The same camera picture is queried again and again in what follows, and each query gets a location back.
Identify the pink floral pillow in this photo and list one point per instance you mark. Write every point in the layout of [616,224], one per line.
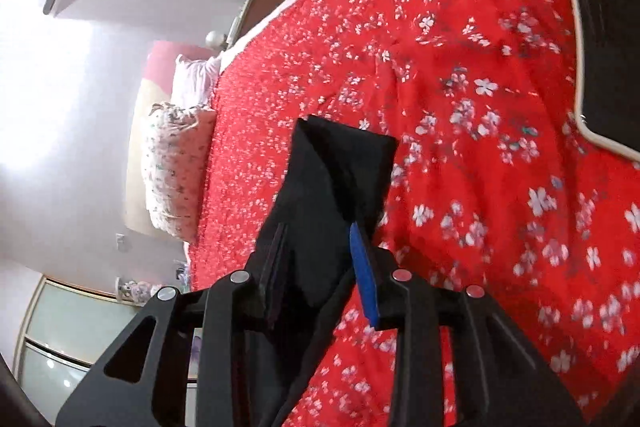
[172,167]

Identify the white round lamp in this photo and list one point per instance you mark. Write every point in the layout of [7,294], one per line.
[215,39]

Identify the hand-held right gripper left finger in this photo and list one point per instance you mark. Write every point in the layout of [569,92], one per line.
[272,264]

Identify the small white figurine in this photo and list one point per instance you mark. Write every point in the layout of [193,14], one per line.
[132,291]

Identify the frosted glass wardrobe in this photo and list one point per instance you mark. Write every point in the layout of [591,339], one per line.
[60,332]

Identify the white pillow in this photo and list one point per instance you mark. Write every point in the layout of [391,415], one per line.
[192,79]

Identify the black pants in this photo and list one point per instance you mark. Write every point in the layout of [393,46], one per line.
[325,187]

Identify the brown wooden nightstand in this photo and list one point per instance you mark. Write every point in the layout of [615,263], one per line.
[260,9]

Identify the red floral blanket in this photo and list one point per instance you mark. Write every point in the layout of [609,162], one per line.
[450,107]

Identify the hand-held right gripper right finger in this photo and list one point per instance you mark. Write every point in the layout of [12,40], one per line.
[364,272]

